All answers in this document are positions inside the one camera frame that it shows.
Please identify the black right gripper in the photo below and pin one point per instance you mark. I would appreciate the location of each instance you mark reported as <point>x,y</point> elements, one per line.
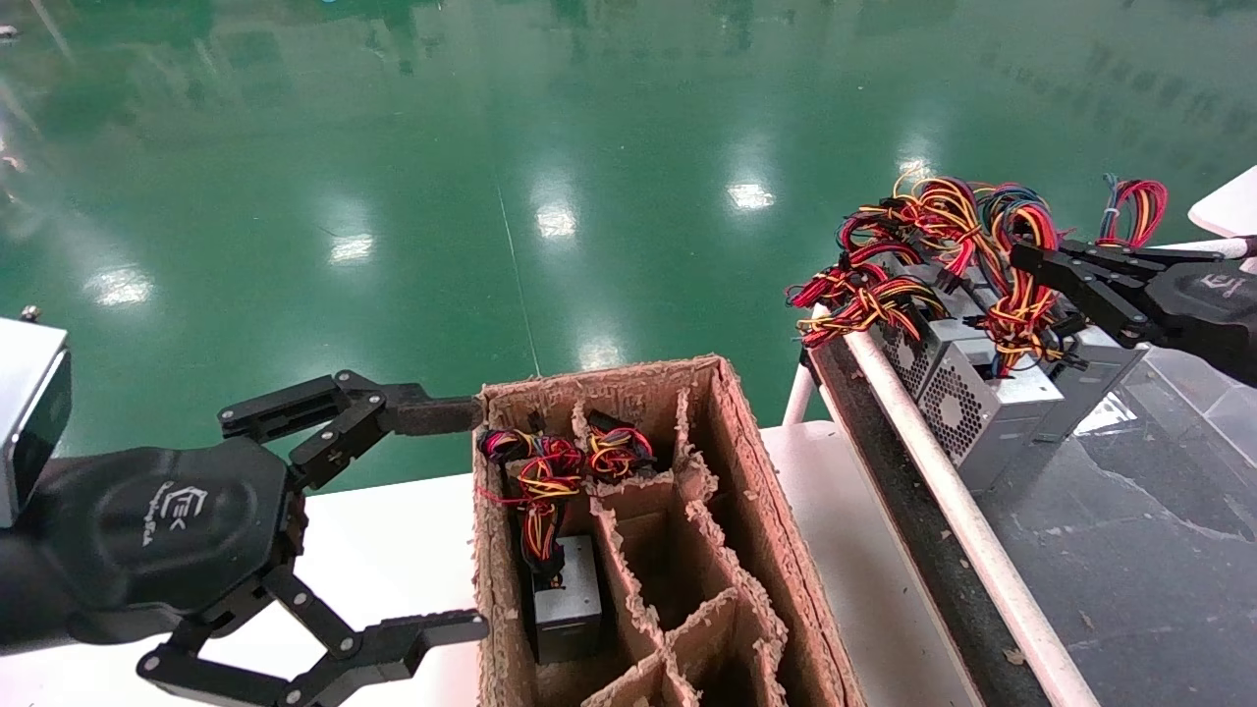
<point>1213,314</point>

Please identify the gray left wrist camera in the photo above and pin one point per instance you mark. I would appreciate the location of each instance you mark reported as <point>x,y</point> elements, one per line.
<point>29,422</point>

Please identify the worn cardboard divider box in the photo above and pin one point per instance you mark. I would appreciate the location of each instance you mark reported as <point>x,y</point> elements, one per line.
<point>756,491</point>

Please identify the white side table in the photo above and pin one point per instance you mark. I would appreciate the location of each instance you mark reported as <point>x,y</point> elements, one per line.
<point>1232,211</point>

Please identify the clear acrylic divider tray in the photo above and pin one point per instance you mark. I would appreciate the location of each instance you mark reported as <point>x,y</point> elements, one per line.
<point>1228,422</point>

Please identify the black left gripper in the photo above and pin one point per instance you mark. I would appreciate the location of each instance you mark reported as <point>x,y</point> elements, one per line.
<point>147,540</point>

